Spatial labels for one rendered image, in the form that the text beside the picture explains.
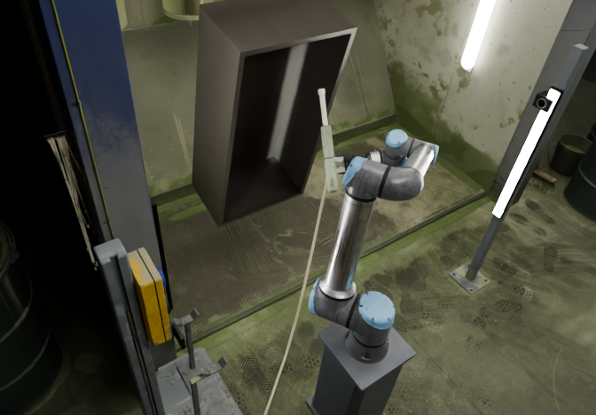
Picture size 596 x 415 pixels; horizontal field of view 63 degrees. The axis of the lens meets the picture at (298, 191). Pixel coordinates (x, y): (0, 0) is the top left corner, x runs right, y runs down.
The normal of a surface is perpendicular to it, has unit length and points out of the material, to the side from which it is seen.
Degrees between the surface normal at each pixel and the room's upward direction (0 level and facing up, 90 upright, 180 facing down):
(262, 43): 12
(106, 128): 90
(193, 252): 0
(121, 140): 90
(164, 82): 57
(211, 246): 0
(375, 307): 5
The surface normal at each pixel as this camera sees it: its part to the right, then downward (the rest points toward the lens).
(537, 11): -0.82, 0.32
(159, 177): 0.51, 0.07
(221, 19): 0.19, -0.62
